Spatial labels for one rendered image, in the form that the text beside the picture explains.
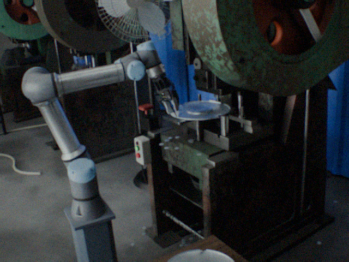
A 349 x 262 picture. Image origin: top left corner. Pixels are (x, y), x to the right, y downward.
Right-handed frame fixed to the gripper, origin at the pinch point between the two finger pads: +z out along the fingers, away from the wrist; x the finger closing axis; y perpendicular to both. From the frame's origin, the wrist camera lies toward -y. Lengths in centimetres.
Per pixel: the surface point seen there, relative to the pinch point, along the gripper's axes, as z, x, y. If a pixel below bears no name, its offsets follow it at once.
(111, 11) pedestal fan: -57, -32, -81
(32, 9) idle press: -103, -164, -252
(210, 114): 6.4, 14.5, -1.9
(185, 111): 2.4, 2.9, -7.8
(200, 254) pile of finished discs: 46, -2, 44
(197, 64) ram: -16.0, 15.7, -13.8
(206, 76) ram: -10.0, 18.7, -6.7
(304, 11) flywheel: -24, 66, 11
